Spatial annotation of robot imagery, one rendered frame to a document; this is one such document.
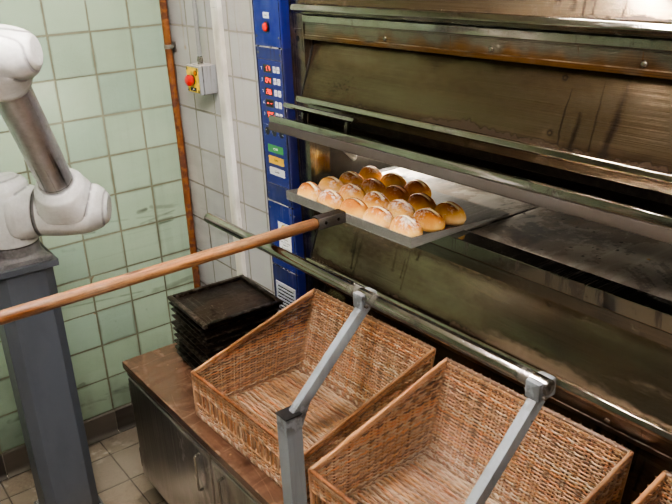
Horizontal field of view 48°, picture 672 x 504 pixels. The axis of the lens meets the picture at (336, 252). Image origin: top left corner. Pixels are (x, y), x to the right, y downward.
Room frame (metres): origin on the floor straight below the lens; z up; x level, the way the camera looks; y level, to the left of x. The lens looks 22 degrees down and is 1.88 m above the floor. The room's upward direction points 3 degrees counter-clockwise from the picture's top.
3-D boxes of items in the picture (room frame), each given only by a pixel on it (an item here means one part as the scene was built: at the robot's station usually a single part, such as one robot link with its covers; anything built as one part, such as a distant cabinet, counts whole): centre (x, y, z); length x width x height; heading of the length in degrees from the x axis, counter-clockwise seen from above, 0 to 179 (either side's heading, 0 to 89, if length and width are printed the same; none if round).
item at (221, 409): (1.88, 0.09, 0.72); 0.56 x 0.49 x 0.28; 38
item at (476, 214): (2.06, -0.17, 1.19); 0.55 x 0.36 x 0.03; 36
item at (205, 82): (2.75, 0.45, 1.46); 0.10 x 0.07 x 0.10; 36
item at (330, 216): (1.93, 0.01, 1.20); 0.09 x 0.04 x 0.03; 126
